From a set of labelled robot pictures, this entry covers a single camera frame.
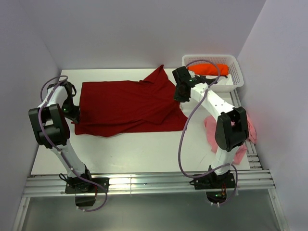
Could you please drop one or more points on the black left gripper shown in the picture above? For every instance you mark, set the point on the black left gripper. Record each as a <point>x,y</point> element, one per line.
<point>75,115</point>

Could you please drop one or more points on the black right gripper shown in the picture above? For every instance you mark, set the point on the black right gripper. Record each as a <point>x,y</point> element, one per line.
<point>177,97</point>

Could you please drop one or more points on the dark red t shirt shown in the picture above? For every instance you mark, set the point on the dark red t shirt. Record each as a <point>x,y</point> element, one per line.
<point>108,108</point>

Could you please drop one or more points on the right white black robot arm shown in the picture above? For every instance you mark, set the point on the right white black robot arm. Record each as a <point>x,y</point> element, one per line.
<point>231,122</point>

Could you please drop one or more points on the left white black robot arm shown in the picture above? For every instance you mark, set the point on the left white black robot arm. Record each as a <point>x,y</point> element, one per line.
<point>51,130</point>

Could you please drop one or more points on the rolled orange t shirt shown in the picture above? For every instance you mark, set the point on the rolled orange t shirt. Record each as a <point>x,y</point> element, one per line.
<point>209,69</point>

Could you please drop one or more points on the white black printed t shirt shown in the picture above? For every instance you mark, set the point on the white black printed t shirt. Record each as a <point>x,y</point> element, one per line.
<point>223,80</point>

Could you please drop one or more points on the white plastic basket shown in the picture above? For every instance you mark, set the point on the white plastic basket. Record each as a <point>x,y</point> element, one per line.
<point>229,60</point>

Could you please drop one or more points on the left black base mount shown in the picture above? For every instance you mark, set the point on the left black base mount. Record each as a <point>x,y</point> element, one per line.
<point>86,193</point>

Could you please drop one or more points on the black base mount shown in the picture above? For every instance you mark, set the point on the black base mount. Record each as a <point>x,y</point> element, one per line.
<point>218,188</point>
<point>86,193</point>

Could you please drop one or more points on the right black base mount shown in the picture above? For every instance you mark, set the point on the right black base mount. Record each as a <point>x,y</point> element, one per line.
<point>218,188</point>

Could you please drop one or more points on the aluminium rail frame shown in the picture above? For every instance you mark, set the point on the aluminium rail frame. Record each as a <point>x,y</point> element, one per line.
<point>144,163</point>

